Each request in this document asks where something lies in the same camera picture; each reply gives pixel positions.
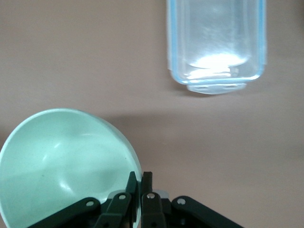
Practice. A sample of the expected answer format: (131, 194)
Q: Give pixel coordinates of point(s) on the brown table cover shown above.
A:
(71, 59)

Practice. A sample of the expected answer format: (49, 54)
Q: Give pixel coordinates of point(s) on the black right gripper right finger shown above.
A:
(152, 213)

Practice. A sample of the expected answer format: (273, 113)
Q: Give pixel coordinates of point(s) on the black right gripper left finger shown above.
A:
(111, 213)

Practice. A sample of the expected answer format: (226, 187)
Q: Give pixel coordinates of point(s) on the clear plastic food container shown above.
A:
(213, 35)

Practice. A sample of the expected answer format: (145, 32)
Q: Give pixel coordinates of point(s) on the pale green bowl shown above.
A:
(59, 166)

